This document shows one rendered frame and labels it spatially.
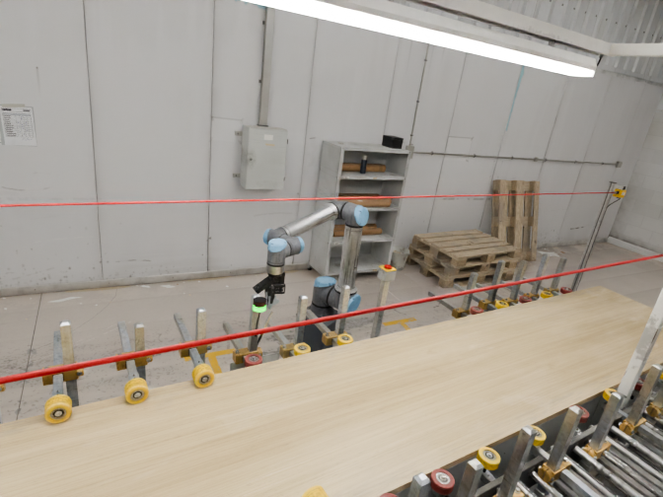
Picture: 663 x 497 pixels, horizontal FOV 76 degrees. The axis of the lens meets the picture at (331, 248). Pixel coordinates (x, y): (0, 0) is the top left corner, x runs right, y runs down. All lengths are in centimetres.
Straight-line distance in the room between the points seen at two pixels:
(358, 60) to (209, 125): 173
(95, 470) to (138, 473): 13
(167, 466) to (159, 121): 327
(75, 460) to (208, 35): 355
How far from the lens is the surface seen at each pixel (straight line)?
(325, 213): 256
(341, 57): 485
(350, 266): 271
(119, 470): 165
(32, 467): 173
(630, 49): 256
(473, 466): 148
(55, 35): 426
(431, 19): 169
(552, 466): 199
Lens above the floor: 210
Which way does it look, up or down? 21 degrees down
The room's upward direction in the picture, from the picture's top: 8 degrees clockwise
